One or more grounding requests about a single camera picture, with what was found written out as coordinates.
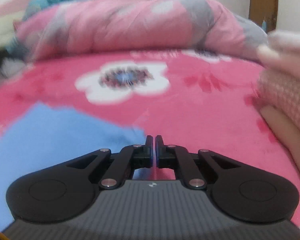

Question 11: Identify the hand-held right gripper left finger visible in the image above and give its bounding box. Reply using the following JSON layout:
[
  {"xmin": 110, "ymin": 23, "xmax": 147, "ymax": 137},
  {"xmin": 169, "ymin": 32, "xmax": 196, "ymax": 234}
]
[{"xmin": 62, "ymin": 135, "xmax": 154, "ymax": 189}]

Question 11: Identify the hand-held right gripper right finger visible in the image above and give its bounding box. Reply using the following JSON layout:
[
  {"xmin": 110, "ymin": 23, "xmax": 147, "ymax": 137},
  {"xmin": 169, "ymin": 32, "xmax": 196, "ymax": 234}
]
[{"xmin": 156, "ymin": 135, "xmax": 243, "ymax": 189}]

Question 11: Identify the blue t-shirt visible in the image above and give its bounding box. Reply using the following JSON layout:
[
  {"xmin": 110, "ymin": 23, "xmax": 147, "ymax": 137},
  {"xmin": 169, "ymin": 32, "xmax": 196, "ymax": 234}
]
[{"xmin": 0, "ymin": 101, "xmax": 147, "ymax": 232}]

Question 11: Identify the stack of folded pink clothes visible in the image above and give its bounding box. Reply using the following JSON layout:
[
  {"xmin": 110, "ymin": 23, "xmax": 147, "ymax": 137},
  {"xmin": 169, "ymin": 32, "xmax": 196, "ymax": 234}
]
[{"xmin": 257, "ymin": 42, "xmax": 300, "ymax": 73}]

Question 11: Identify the pink floral fleece blanket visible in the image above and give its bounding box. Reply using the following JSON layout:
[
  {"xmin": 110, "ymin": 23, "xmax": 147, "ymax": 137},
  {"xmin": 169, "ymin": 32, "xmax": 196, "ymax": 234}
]
[{"xmin": 0, "ymin": 49, "xmax": 300, "ymax": 230}]

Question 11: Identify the beige folded cloth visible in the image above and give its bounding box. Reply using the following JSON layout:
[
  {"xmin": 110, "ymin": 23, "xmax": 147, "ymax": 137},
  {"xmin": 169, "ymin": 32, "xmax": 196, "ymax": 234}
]
[{"xmin": 261, "ymin": 105, "xmax": 300, "ymax": 188}]

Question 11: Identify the pink grey floral quilt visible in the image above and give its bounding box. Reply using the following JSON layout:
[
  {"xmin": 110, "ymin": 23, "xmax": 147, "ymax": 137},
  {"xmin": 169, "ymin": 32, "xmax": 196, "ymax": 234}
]
[{"xmin": 15, "ymin": 0, "xmax": 269, "ymax": 62}]

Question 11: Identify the pink checked folded cloth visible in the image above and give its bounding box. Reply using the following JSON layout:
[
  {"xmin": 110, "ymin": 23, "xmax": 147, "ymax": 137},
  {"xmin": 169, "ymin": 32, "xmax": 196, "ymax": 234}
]
[{"xmin": 256, "ymin": 70, "xmax": 300, "ymax": 155}]

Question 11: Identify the white folded cloth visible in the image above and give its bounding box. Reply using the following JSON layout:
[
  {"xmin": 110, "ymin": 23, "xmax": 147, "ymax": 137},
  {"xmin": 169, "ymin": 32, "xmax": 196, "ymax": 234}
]
[{"xmin": 267, "ymin": 30, "xmax": 300, "ymax": 52}]

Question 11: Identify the brown wooden door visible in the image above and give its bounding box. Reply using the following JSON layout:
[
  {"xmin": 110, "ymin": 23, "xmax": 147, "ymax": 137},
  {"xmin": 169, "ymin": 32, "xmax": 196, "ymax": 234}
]
[{"xmin": 249, "ymin": 0, "xmax": 279, "ymax": 34}]

